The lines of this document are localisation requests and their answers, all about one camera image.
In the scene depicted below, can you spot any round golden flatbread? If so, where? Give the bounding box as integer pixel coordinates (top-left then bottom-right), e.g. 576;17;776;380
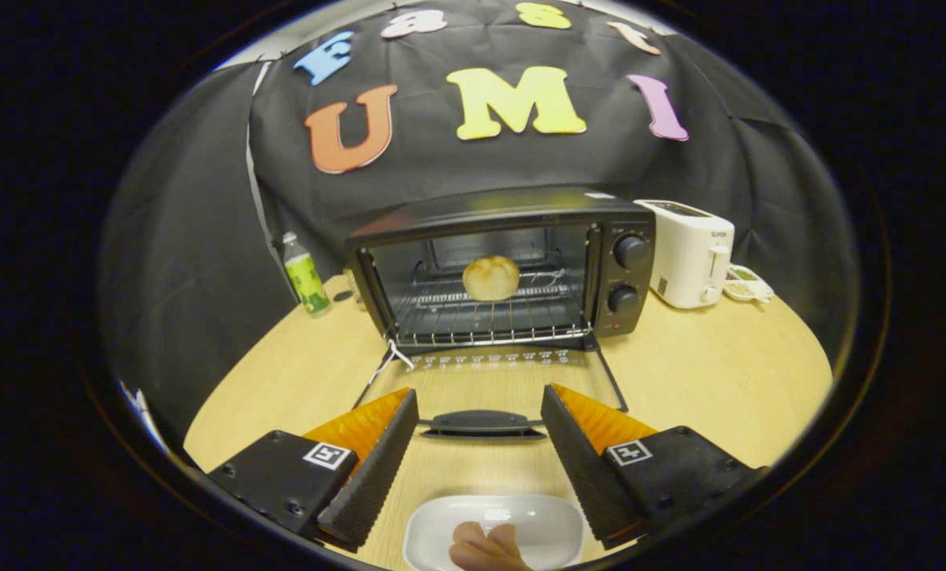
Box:
462;255;521;302

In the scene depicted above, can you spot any white rectangular plate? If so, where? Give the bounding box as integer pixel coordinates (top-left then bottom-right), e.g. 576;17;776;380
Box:
403;495;586;571

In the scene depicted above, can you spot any black toaster oven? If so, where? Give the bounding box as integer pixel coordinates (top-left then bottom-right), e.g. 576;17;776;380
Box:
344;186;657;441

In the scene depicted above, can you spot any small white snack dish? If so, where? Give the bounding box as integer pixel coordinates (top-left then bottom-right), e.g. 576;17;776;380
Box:
722;264;775;304

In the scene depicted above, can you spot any green label drink bottle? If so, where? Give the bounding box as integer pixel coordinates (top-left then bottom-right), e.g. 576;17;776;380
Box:
282;232;332;317

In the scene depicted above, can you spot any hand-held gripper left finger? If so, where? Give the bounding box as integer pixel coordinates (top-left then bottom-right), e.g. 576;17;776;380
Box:
207;387;420;554

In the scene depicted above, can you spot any white pop-up toaster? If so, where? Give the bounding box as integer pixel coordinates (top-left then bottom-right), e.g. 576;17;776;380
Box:
634;199;736;309

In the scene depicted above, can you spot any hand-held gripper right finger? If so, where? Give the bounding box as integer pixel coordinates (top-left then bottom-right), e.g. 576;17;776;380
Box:
540;384;767;550

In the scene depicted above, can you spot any oven wire rack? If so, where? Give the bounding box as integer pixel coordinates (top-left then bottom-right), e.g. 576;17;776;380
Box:
393;270;592;347

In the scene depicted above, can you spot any black backdrop cloth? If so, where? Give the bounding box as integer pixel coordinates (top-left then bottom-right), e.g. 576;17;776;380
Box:
96;0;862;445

